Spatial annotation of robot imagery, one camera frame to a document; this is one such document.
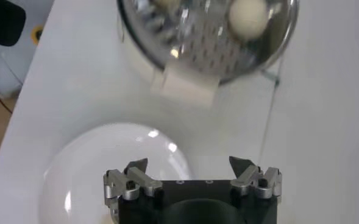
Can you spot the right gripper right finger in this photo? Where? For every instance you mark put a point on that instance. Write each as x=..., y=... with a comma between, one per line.
x=246, y=179

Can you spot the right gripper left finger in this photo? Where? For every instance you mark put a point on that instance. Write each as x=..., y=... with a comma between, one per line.
x=145, y=182

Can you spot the white steamed baozi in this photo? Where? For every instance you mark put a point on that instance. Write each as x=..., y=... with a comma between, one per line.
x=247, y=18

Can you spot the stainless steel steamer basket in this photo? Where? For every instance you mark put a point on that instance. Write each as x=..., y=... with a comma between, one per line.
x=203, y=51

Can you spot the round white plate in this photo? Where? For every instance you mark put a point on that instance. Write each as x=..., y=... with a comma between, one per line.
x=90, y=170

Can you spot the black robot body part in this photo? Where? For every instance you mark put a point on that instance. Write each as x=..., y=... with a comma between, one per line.
x=2, y=21

